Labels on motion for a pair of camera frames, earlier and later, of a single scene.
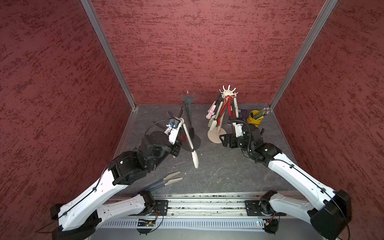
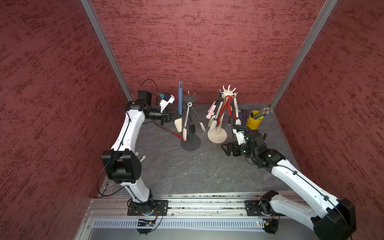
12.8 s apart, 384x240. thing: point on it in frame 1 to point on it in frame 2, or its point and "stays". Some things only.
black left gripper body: x=174 y=148 to x=158 y=115
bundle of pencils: x=264 y=111 stays
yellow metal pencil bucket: x=251 y=120 stays
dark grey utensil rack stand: x=191 y=142 stays
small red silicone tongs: x=228 y=100 stays
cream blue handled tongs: x=163 y=182 to x=178 y=123
